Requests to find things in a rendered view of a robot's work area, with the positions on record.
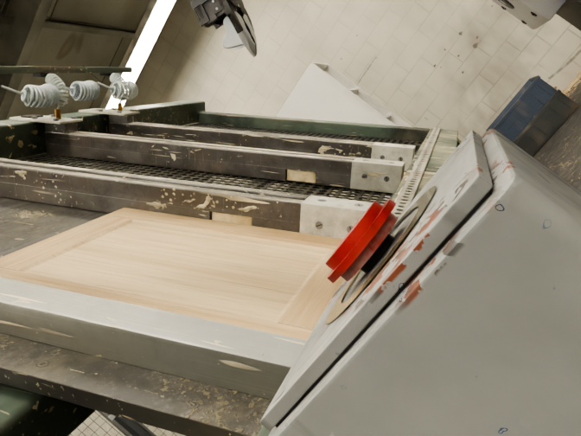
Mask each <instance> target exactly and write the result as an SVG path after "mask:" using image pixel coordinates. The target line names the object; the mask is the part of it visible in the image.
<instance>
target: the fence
mask: <svg viewBox="0 0 581 436"><path fill-rule="evenodd" d="M0 332H1V333H4V334H9V335H12V336H16V337H22V338H26V339H29V340H33V341H37V342H40V343H46V344H50V345H54V346H57V347H61V348H64V349H70V350H74V351H78V352H81V353H85V354H88V355H93V356H99V357H103V358H106V359H110V360H113V361H117V362H123V363H127V364H130V365H134V366H138V367H141V368H145V369H151V370H155V371H158V372H162V373H165V374H169V375H175V376H180V377H183V378H187V379H190V380H194V381H198V382H204V383H207V384H211V385H215V386H218V387H222V388H228V389H232V390H235V391H239V392H242V393H246V394H252V395H256V396H259V397H263V398H267V399H271V400H273V398H274V396H275V394H276V393H277V391H278V390H279V388H280V386H281V384H282V383H283V381H284V378H285V377H286V376H287V374H288V373H289V371H290V369H291V367H292V365H293V363H294V362H295V361H296V359H297V357H298V355H299V353H300V351H301V350H302V348H303V346H304V345H305V343H306V340H303V339H298V338H294V337H286V336H281V335H278V334H273V333H269V332H264V331H260V330H253V329H248V328H244V327H239V326H235V325H231V324H223V323H219V322H215V321H210V320H206V319H202V318H198V317H190V316H185V315H182V314H177V313H173V312H168V311H160V310H157V309H152V308H148V307H143V306H139V305H132V304H127V303H123V302H118V301H114V300H110V299H106V298H98V297H94V296H89V295H86V294H81V293H77V292H69V291H64V290H61V289H56V288H52V287H47V286H43V285H36V284H31V283H27V282H22V281H18V280H13V279H6V278H2V277H0Z"/></svg>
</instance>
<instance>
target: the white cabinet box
mask: <svg viewBox="0 0 581 436"><path fill-rule="evenodd" d="M277 117H282V118H294V119H315V120H328V121H339V122H350V123H362V124H374V125H396V126H408V127H411V126H410V125H408V124H407V123H406V122H405V121H404V120H403V119H401V118H400V117H398V116H397V115H396V114H394V113H393V112H391V111H390V110H389V109H387V108H386V107H385V106H383V105H382V104H381V103H380V102H378V101H377V100H376V99H374V98H373V97H371V96H370V95H369V94H367V93H366V92H364V91H363V90H362V89H360V88H359V87H358V86H356V85H355V84H354V83H353V82H352V81H350V80H349V79H347V78H346V77H345V76H343V75H342V74H340V73H339V72H338V71H336V70H335V69H334V68H332V67H331V66H330V65H329V64H325V63H317V62H311V63H310V64H309V66H308V67H307V69H306V71H305V72H304V74H303V76H302V77H301V79H300V80H299V82H298V83H297V85H296V86H295V88H294V89H293V91H292V92H291V94H290V96H289V98H288V99H287V100H286V101H285V103H284V105H283V106H282V108H281V109H280V111H279V113H278V115H277Z"/></svg>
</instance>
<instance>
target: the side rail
mask: <svg viewBox="0 0 581 436"><path fill-rule="evenodd" d="M199 123H203V124H213V125H233V126H244V127H254V128H265V129H276V130H286V131H306V132H317V133H328V134H338V135H349V136H359V137H370V138H390V139H400V140H411V141H422V142H424V140H425V138H426V136H427V134H428V132H429V130H430V128H419V127H408V126H396V125H374V124H362V123H350V122H339V121H328V120H315V119H294V118H282V117H270V116H259V115H247V114H235V113H224V112H199ZM338 135H336V136H338ZM390 139H388V141H390Z"/></svg>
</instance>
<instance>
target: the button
mask: <svg viewBox="0 0 581 436"><path fill-rule="evenodd" d="M395 205H396V202H394V201H393V200H392V199H390V198H389V199H388V200H387V201H386V202H385V204H384V205H383V206H382V205H381V204H379V203H378V202H376V201H374V202H373V203H372V204H371V206H370V207H369V208H368V209H367V211H366V212H365V213H364V214H363V216H362V217H361V218H360V219H359V220H358V221H357V222H356V223H355V225H354V226H353V227H352V229H351V230H350V231H349V233H348V234H347V235H346V237H345V238H344V239H343V240H342V242H341V243H340V245H339V246H338V247H337V249H336V250H335V251H334V252H333V253H332V254H331V256H330V257H329V259H328V260H327V262H326V263H325V264H326V265H327V266H328V267H330V268H331V269H332V270H331V272H330V273H329V275H328V277H327V279H328V280H330V281H331V282H332V283H334V282H336V281H337V280H338V279H339V278H340V277H342V278H344V279H345V280H346V281H349V280H351V279H352V278H353V277H354V276H355V274H356V273H358V271H359V270H360V269H361V270H362V271H363V272H364V273H369V272H370V271H371V270H372V269H373V268H374V266H375V265H376V264H377V263H378V262H379V261H380V259H381V258H382V257H383V255H384V254H385V253H386V251H387V250H388V248H389V247H390V246H391V245H392V243H393V241H394V237H393V236H391V235H390V234H389V232H390V231H391V229H392V228H393V226H394V224H395V223H396V221H397V220H398V217H397V216H395V215H394V214H393V213H391V212H392V211H393V209H394V207H395Z"/></svg>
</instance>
